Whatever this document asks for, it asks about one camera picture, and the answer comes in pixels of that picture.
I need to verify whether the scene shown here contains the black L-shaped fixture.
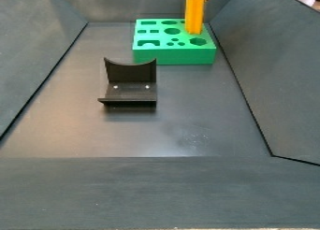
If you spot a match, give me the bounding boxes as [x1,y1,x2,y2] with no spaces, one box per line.
[98,58,158,105]

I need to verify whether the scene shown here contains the green shape sorter block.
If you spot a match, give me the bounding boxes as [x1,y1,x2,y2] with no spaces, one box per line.
[133,19,217,65]

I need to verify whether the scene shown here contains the yellow star prism object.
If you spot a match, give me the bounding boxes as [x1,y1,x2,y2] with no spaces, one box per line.
[185,0,205,34]

